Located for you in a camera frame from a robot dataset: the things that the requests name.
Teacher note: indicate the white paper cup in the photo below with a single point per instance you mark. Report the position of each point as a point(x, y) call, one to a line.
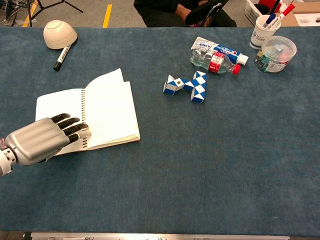
point(260, 36)

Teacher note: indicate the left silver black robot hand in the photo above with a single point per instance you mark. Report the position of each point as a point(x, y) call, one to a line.
point(40, 140)

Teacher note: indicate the black chair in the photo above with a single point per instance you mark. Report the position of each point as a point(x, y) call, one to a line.
point(203, 11)

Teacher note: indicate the blue white snake puzzle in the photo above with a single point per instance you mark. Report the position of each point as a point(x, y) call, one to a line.
point(190, 86)

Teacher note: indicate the white blue toothpaste tube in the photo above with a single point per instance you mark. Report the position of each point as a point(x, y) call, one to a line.
point(220, 50)

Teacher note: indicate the clear red-capped water bottle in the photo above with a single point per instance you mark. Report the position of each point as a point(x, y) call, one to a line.
point(212, 62)

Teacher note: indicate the white plastic basket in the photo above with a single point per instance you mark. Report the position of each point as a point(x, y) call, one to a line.
point(253, 11)

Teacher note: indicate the blue table cloth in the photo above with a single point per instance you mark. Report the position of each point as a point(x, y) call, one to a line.
point(175, 175)

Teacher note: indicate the white upturned bowl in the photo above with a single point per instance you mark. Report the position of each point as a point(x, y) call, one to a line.
point(59, 33)

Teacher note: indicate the black white marker pen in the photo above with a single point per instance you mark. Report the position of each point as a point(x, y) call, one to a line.
point(61, 58)

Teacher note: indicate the cardboard box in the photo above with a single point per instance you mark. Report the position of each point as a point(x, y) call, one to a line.
point(303, 15)

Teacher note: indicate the red-capped marker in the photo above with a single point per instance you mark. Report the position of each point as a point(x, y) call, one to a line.
point(283, 13)

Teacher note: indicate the silver metal rail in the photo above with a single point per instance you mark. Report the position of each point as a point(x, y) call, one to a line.
point(160, 236)

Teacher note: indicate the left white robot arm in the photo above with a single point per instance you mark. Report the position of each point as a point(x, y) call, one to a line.
point(5, 162)

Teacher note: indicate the person in black clothes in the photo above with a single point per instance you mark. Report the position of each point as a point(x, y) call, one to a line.
point(162, 12)

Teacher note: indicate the yellow spiral notebook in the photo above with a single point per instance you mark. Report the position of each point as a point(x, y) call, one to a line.
point(110, 115)

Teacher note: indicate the blue-capped marker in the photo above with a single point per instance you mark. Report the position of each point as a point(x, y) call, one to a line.
point(270, 18)

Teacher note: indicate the clear tub of clips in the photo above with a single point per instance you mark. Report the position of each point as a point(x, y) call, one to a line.
point(275, 55)

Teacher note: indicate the black tripod stand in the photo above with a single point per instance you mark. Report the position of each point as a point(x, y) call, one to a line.
point(37, 7)

